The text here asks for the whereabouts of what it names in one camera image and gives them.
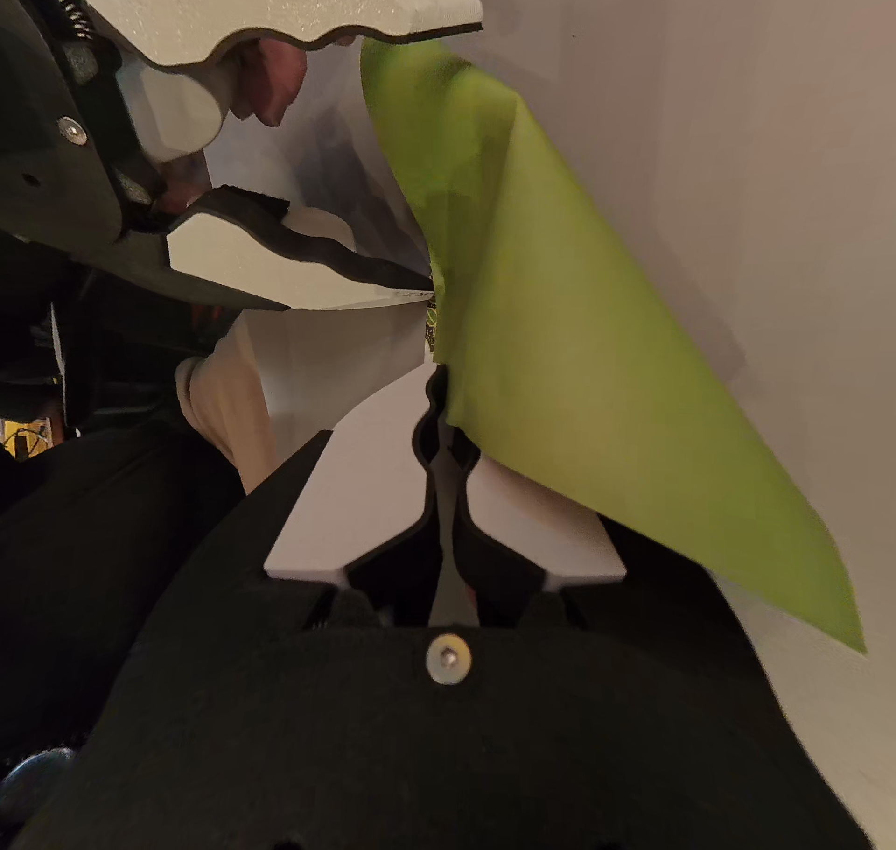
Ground person's left forearm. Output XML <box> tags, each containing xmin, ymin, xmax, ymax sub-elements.
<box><xmin>174</xmin><ymin>335</ymin><xmax>277</xmax><ymax>495</ymax></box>

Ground green origami paper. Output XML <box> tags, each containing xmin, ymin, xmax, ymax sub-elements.
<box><xmin>359</xmin><ymin>38</ymin><xmax>868</xmax><ymax>655</ymax></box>

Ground person's left hand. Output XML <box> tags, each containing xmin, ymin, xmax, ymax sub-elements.
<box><xmin>157</xmin><ymin>36</ymin><xmax>309</xmax><ymax>215</ymax></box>

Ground yellow object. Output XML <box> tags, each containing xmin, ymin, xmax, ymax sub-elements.
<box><xmin>0</xmin><ymin>417</ymin><xmax>51</xmax><ymax>460</ymax></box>

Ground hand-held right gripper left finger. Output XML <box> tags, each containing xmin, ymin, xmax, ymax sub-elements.
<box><xmin>265</xmin><ymin>362</ymin><xmax>450</xmax><ymax>623</ymax></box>

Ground person's black trousers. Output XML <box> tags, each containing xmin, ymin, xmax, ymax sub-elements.
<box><xmin>0</xmin><ymin>423</ymin><xmax>249</xmax><ymax>767</ymax></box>

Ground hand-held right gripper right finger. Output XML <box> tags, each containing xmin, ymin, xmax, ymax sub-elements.
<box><xmin>445</xmin><ymin>430</ymin><xmax>627</xmax><ymax>625</ymax></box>

